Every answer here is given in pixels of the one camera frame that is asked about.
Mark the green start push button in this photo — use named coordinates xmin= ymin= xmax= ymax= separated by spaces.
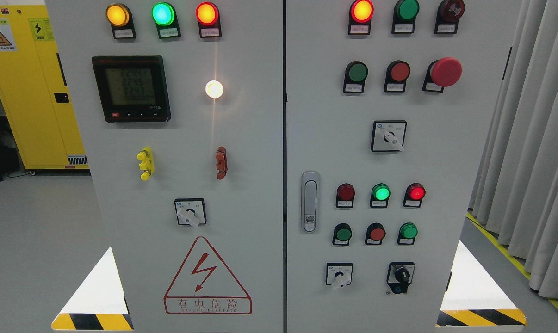
xmin=332 ymin=223 xmax=352 ymax=246

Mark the red push button lower row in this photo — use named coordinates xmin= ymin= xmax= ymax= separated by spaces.
xmin=365 ymin=222 xmax=385 ymax=245

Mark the red push button row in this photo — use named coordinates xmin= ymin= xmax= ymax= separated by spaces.
xmin=383 ymin=60 xmax=410 ymax=93
xmin=365 ymin=222 xmax=385 ymax=245

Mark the green push button upper row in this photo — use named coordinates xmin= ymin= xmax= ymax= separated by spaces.
xmin=342 ymin=61 xmax=368 ymax=93

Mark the green push button lower right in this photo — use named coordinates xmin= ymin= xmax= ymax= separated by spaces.
xmin=397 ymin=222 xmax=418 ymax=245

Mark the red push button upper row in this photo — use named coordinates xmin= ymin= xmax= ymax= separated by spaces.
xmin=383 ymin=60 xmax=410 ymax=93

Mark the red emergency stop mushroom button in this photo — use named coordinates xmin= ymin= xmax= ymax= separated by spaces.
xmin=422 ymin=57 xmax=463 ymax=93

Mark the grey electrical control cabinet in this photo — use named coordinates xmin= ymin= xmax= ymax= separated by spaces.
xmin=46 ymin=0 xmax=524 ymax=333

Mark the red terminal connector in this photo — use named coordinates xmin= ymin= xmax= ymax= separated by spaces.
xmin=214 ymin=146 xmax=228 ymax=180

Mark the red indicator light middle left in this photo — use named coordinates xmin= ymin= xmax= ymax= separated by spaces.
xmin=335 ymin=183 xmax=355 ymax=209

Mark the red indicator light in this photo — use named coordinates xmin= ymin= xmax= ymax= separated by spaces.
xmin=196 ymin=1 xmax=222 ymax=38
xmin=403 ymin=183 xmax=426 ymax=208
xmin=347 ymin=0 xmax=374 ymax=36
xmin=335 ymin=183 xmax=355 ymax=209

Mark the white lit indicator lamp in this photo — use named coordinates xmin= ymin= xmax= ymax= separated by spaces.
xmin=205 ymin=80 xmax=224 ymax=99

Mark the green indicator light middle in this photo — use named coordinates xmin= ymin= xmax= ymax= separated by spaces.
xmin=369 ymin=183 xmax=391 ymax=209

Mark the green indicator light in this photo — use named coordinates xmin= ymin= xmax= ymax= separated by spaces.
xmin=369 ymin=183 xmax=391 ymax=209
xmin=151 ymin=2 xmax=181 ymax=39
xmin=391 ymin=0 xmax=420 ymax=34

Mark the yellow terminal connector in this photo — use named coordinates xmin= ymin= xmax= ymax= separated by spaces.
xmin=136 ymin=146 xmax=155 ymax=181

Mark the red indicator light middle right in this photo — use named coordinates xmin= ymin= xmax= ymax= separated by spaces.
xmin=403 ymin=183 xmax=426 ymax=208

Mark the red electrical hazard warning sign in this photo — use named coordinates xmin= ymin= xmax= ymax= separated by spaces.
xmin=163 ymin=236 xmax=252 ymax=315

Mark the black digital power meter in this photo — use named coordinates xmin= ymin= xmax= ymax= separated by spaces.
xmin=92 ymin=55 xmax=171 ymax=123

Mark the red indicator light top left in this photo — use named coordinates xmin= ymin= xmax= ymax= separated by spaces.
xmin=196 ymin=1 xmax=222 ymax=38

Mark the red indicator light top right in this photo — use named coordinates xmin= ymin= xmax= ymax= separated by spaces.
xmin=347 ymin=0 xmax=374 ymax=36

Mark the green indicator light top left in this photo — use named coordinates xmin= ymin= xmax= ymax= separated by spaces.
xmin=151 ymin=2 xmax=181 ymax=39

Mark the green indicator light top right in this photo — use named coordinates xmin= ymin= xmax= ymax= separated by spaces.
xmin=391 ymin=0 xmax=420 ymax=34

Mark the yellow indicator light top left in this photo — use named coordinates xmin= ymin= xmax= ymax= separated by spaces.
xmin=106 ymin=3 xmax=136 ymax=40

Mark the left striped cabinet foot plate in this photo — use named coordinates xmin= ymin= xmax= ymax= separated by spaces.
xmin=51 ymin=248 xmax=133 ymax=331

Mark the striped cabinet foot plate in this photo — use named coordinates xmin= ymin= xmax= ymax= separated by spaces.
xmin=435 ymin=242 xmax=527 ymax=333
xmin=51 ymin=248 xmax=133 ymax=331

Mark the dark red buzzer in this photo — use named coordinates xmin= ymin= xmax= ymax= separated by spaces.
xmin=434 ymin=0 xmax=465 ymax=34

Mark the right striped cabinet foot plate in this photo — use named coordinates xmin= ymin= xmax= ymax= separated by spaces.
xmin=435 ymin=242 xmax=527 ymax=333

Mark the grey curtain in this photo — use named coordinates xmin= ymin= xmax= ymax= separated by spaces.
xmin=470 ymin=0 xmax=558 ymax=299

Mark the yellow safety storage cabinet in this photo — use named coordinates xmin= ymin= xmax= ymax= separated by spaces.
xmin=0 ymin=5 xmax=89 ymax=170

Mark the yellow black floor hazard tape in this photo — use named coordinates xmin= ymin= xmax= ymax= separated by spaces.
xmin=460 ymin=212 xmax=558 ymax=333

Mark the silver cabinet door handle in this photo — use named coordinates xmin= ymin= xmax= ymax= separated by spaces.
xmin=301 ymin=171 xmax=321 ymax=233

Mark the left door rotary selector switch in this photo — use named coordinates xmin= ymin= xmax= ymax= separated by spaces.
xmin=174 ymin=198 xmax=207 ymax=227

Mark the upper right rotary selector switch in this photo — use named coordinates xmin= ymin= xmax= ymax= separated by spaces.
xmin=370 ymin=120 xmax=408 ymax=152

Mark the lower white rotary selector switch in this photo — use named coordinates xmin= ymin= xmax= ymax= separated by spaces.
xmin=325 ymin=263 xmax=353 ymax=290

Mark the black key selector switch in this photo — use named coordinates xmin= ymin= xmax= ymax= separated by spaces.
xmin=386 ymin=262 xmax=415 ymax=294

